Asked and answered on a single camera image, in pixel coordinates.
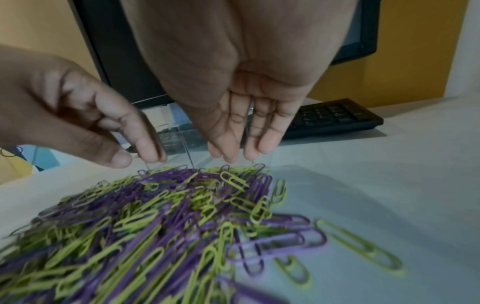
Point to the person's right hand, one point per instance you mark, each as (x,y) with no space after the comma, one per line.
(232,44)

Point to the person's left hand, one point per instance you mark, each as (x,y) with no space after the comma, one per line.
(56,104)

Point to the pile of mixed paper clips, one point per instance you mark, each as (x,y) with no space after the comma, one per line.
(150,222)

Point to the black computer monitor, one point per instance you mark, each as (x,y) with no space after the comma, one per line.
(108,53)

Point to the black keyboard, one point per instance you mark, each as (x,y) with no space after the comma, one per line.
(337,115)

